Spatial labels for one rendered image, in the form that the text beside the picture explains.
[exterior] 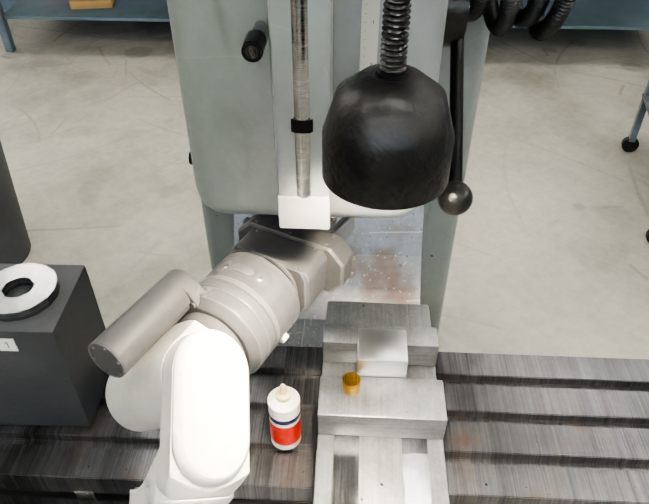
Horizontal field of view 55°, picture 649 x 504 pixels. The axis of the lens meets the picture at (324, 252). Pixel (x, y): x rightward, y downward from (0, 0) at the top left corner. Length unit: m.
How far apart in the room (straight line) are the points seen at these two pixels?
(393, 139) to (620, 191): 2.92
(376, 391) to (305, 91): 0.43
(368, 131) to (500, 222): 2.52
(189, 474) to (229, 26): 0.31
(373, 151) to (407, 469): 0.50
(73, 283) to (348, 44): 0.51
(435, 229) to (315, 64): 0.74
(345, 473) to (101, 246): 2.12
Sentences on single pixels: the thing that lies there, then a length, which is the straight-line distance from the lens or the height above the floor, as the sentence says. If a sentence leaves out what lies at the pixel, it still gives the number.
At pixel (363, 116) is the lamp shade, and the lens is 0.32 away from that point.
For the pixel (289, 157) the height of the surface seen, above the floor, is 1.40.
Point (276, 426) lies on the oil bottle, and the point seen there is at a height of 0.98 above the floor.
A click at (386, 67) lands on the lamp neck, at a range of 0.33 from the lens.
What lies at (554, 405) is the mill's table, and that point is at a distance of 0.94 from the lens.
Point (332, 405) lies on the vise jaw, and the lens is 0.75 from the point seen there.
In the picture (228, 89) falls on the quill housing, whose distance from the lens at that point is 0.48.
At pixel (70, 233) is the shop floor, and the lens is 2.86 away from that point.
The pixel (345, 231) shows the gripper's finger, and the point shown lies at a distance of 0.65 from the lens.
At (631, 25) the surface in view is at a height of 0.23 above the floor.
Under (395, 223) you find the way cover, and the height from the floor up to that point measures 1.00.
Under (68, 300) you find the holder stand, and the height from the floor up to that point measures 1.11.
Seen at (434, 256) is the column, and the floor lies 0.90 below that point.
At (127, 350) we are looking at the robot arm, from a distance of 0.49.
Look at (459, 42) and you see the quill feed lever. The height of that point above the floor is 1.43.
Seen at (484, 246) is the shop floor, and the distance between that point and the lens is 2.67.
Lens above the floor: 1.64
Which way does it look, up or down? 40 degrees down
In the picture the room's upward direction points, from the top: straight up
